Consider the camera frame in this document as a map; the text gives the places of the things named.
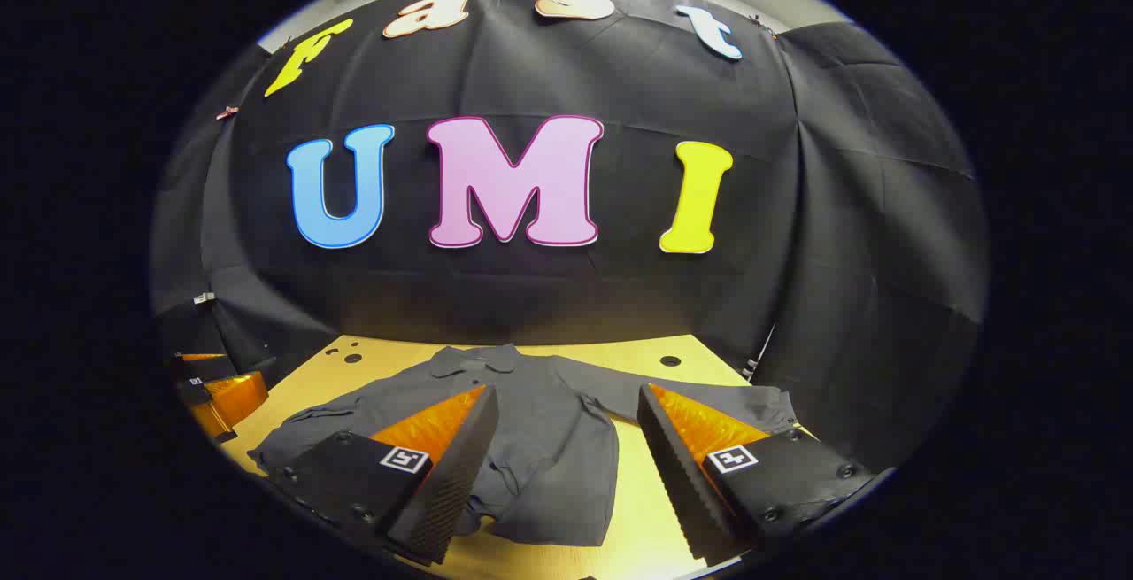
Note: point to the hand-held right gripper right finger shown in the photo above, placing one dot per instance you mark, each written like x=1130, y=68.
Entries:
x=682, y=483

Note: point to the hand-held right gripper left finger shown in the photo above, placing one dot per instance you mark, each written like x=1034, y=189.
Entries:
x=451, y=483

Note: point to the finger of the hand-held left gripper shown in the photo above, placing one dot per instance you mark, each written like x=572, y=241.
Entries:
x=208, y=367
x=232, y=398

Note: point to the grey collared shirt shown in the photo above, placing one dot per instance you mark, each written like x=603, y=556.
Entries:
x=549, y=438

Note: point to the thin white strip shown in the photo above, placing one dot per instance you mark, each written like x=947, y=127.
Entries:
x=758, y=354

